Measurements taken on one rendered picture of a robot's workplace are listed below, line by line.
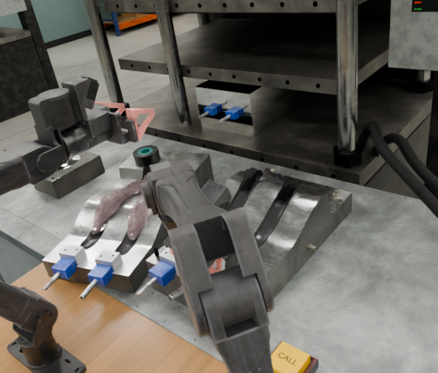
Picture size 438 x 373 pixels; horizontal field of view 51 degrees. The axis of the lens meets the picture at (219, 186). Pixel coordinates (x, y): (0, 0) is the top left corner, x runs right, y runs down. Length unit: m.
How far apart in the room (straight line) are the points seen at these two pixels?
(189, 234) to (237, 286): 0.08
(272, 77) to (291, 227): 0.71
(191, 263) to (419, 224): 0.84
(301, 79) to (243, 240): 1.11
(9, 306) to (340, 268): 0.70
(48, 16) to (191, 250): 8.18
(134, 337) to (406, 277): 0.60
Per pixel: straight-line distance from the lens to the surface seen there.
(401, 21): 1.46
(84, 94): 0.91
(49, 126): 0.89
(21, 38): 5.36
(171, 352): 0.99
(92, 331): 1.09
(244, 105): 1.74
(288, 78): 1.60
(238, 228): 0.52
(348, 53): 1.40
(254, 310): 0.54
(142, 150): 1.45
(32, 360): 1.04
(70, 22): 8.79
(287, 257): 1.03
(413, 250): 1.17
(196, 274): 0.51
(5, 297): 0.93
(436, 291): 1.08
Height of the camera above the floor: 1.53
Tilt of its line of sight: 30 degrees down
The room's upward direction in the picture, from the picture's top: 10 degrees counter-clockwise
